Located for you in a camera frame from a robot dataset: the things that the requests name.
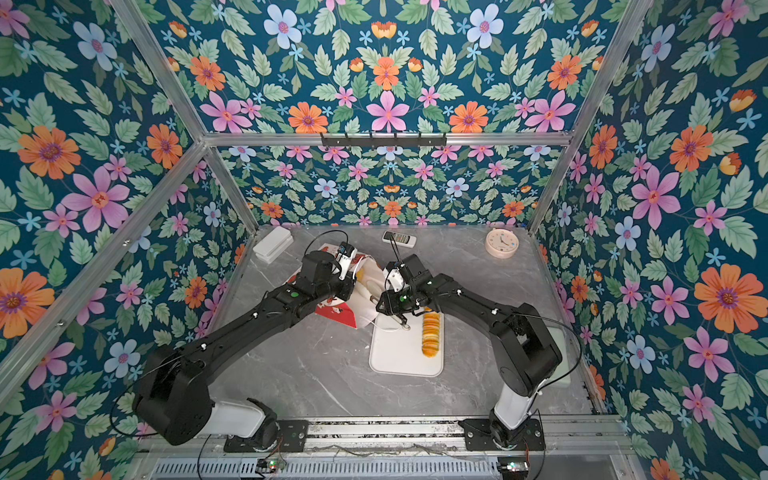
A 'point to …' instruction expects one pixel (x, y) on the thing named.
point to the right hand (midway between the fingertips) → (382, 304)
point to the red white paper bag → (359, 310)
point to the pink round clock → (501, 243)
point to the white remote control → (402, 239)
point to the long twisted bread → (430, 333)
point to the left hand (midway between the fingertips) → (357, 266)
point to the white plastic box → (273, 245)
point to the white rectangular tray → (397, 350)
